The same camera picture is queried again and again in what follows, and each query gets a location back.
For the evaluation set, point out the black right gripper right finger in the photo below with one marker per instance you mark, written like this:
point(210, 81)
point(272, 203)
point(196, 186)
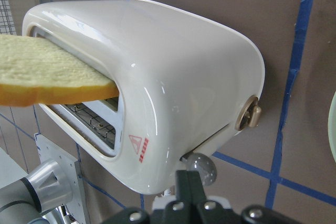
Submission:
point(204, 210)

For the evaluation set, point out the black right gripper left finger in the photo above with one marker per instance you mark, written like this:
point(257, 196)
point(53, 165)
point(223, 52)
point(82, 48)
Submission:
point(175, 208)

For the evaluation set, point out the white two-slot toaster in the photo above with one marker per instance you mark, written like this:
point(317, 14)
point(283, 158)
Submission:
point(186, 84)

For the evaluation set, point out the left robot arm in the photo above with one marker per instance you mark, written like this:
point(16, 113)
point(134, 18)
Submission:
point(20, 203)

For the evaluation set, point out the pale green round plate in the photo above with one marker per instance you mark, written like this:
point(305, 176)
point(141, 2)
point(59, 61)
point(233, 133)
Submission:
point(331, 126)

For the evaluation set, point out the slice of toast bread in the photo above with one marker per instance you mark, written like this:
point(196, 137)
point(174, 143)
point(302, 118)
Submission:
point(35, 70)

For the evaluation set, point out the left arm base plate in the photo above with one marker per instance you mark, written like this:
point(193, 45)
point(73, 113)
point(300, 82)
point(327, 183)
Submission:
point(63, 166)

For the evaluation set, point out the wire basket with wooden insert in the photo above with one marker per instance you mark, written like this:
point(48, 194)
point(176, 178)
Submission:
point(7, 24)

